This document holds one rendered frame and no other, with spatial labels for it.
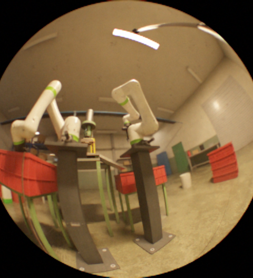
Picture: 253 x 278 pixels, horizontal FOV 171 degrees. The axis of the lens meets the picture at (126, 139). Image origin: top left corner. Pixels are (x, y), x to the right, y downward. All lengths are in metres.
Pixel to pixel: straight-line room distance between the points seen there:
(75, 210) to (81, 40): 3.77
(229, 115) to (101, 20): 6.23
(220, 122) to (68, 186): 5.50
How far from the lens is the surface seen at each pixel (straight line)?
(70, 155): 0.53
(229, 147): 1.91
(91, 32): 3.55
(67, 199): 0.53
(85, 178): 6.32
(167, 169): 6.77
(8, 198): 2.45
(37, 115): 0.60
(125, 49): 3.51
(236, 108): 5.45
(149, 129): 0.71
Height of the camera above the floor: 0.74
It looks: 24 degrees up
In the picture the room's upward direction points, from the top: 10 degrees counter-clockwise
